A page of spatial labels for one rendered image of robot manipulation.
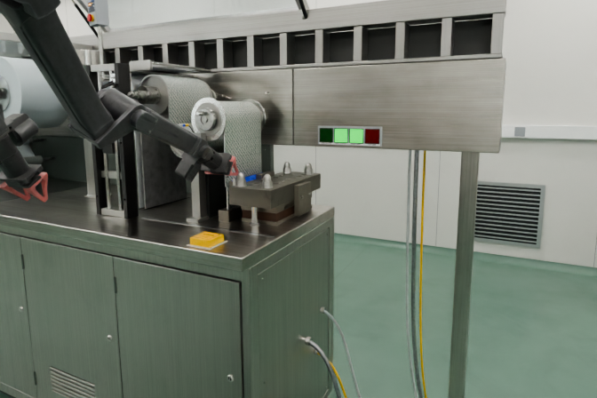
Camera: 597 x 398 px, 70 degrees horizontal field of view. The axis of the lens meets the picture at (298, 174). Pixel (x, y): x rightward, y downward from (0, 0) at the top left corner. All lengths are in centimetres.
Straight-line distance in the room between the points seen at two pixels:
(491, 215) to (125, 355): 308
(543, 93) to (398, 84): 240
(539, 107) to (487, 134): 235
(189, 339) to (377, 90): 103
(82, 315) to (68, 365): 24
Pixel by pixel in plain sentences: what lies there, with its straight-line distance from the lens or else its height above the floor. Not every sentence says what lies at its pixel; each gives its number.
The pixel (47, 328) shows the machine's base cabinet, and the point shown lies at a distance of 194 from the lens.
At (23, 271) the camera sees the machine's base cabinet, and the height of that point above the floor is 68.
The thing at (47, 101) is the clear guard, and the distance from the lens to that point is 227.
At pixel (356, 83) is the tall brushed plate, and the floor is 138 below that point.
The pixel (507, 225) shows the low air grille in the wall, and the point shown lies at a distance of 394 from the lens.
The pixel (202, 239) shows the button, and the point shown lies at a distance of 124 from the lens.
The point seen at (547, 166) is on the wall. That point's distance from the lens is 387.
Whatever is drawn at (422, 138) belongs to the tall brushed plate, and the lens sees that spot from 153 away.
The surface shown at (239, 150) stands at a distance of 154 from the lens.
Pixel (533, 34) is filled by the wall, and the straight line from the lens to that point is 388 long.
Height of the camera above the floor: 129
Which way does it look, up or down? 9 degrees down
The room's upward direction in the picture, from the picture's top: straight up
